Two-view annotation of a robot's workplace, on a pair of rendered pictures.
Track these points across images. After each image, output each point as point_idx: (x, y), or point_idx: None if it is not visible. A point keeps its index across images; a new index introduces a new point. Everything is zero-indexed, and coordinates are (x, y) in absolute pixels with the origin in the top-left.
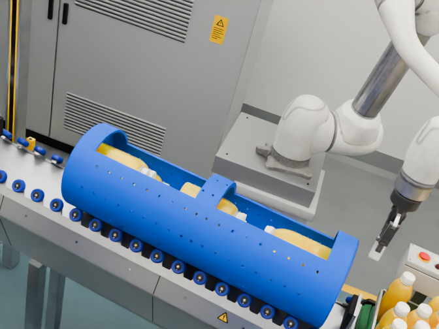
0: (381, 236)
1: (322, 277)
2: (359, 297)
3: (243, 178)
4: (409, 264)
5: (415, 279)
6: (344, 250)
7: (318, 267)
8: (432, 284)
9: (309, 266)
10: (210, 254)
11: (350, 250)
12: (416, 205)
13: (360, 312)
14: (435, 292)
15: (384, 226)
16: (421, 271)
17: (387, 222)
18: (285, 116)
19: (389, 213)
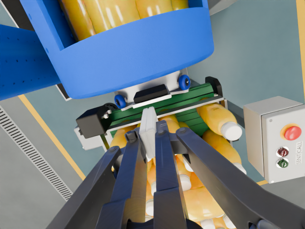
0: (124, 152)
1: (52, 63)
2: (162, 97)
3: None
4: (263, 121)
5: (253, 128)
6: (102, 66)
7: (47, 46)
8: (256, 145)
9: (37, 29)
10: None
11: (112, 77)
12: None
13: (200, 87)
14: (251, 146)
15: (160, 152)
16: (262, 135)
17: (104, 204)
18: None
19: (174, 193)
